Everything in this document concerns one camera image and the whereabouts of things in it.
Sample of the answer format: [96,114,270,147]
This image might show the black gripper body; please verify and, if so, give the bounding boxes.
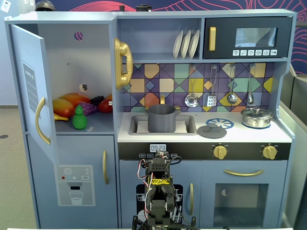
[145,157,173,179]

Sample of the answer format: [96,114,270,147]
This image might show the green toy pineapple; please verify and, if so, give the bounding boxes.
[72,104,88,130]

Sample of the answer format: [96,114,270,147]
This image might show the blue cabinet door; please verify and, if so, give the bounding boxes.
[9,23,59,166]

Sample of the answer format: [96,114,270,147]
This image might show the blue dishwasher door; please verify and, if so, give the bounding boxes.
[119,160,202,229]

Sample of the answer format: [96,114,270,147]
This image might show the gray plastic pot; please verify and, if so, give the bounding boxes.
[143,103,181,133]

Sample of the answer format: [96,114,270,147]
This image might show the gray toy sink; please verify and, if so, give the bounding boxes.
[129,115,198,136]

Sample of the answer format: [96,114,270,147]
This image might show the gold stove knob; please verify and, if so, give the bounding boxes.
[261,144,279,160]
[213,144,228,160]

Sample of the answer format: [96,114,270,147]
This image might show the gray pot lid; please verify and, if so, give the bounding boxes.
[197,119,227,139]

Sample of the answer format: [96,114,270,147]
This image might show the metal skimmer spoon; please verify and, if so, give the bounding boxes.
[184,64,200,108]

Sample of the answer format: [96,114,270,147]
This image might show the blue fridge door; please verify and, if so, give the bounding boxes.
[26,134,116,230]

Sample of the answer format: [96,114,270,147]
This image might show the red toy apple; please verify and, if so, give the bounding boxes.
[97,98,114,114]

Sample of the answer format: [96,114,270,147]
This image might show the metal slotted spatula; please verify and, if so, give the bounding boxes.
[206,65,219,107]

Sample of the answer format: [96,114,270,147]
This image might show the blue toy kitchen unit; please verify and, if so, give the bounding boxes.
[4,9,298,230]

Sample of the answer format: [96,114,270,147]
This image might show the dark toy grapes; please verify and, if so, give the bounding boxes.
[90,95,106,106]

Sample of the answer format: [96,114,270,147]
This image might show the purple toy grapes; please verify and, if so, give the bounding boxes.
[78,102,98,116]

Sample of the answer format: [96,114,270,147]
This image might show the metal ladle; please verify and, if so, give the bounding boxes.
[226,64,238,105]

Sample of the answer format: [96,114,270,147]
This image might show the orange red toy mango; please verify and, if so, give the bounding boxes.
[59,92,92,106]

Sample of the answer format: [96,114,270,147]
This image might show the shiny steel lidded pot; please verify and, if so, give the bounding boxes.
[240,107,274,128]

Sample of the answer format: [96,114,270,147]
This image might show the yellow toy banana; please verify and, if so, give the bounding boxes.
[53,113,69,122]

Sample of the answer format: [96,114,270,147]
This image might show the yellow orange toy fruit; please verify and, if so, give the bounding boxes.
[52,98,76,118]

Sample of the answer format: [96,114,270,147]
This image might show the gold toy telephone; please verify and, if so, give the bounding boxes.
[113,37,134,91]

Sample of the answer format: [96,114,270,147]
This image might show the metal serving spoon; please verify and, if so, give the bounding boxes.
[247,64,256,105]

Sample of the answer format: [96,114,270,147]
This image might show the blue oven door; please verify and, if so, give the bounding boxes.
[201,161,288,229]

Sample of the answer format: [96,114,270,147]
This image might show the white toy plate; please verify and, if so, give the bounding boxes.
[172,30,184,59]
[188,29,201,59]
[180,29,192,59]

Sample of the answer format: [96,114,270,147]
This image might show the black toy microwave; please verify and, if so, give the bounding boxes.
[203,16,294,59]

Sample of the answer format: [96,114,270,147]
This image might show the black helmet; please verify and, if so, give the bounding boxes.
[35,0,57,12]

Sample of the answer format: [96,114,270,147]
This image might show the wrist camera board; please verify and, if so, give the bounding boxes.
[154,150,170,159]

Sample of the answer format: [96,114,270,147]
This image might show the red white servo cable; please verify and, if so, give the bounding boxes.
[138,159,154,214]

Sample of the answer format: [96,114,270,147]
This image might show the black camera cable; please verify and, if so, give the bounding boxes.
[167,155,183,168]

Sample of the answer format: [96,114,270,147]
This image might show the gold dishwasher handle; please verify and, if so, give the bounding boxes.
[189,183,194,216]

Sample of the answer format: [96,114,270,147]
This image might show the gold straight fridge handle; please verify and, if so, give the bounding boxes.
[102,149,109,185]

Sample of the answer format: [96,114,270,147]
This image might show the gold oven handle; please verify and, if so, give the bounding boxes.
[223,169,265,178]

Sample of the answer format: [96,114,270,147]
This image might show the gold curved door handle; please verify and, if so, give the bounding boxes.
[35,96,52,146]

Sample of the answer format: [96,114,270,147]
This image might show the gold microwave handle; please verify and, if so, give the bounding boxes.
[208,26,217,52]

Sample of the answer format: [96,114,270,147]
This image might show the gray partition wall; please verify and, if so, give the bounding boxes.
[279,64,307,230]

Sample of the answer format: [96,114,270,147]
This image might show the white wall socket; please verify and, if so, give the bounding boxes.
[0,0,12,13]

